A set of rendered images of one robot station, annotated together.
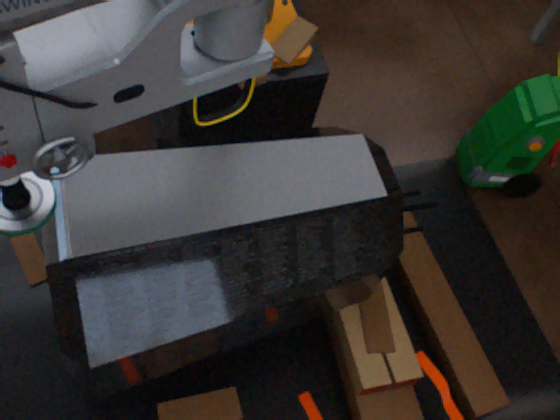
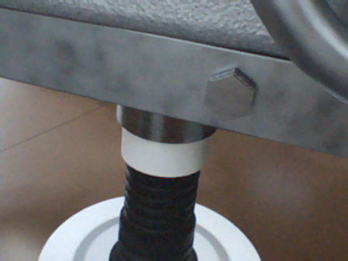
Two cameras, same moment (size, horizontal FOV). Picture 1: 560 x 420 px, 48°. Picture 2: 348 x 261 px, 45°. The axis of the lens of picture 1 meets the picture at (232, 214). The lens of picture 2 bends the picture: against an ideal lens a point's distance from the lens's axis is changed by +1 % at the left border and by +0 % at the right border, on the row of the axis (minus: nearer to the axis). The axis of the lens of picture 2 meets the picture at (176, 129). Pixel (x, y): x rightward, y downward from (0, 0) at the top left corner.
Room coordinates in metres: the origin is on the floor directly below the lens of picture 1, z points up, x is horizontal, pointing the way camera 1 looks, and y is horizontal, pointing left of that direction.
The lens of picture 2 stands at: (0.70, 0.39, 1.22)
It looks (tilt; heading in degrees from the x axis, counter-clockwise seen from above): 27 degrees down; 50
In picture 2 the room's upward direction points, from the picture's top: 6 degrees clockwise
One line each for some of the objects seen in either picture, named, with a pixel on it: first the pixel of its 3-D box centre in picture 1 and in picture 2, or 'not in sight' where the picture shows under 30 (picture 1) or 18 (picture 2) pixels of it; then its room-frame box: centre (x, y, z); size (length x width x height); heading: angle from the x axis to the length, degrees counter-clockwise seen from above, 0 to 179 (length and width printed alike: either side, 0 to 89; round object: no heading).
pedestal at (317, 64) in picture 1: (228, 90); not in sight; (1.94, 0.12, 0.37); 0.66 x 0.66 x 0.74; 24
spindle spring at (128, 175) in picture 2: (9, 179); (161, 177); (0.88, 0.62, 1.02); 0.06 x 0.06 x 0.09
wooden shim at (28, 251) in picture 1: (31, 257); not in sight; (1.12, 0.81, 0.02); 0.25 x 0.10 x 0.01; 38
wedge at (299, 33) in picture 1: (293, 40); not in sight; (1.86, -0.10, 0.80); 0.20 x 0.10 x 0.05; 153
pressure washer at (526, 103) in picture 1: (532, 114); not in sight; (2.08, -1.25, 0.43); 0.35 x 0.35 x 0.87; 9
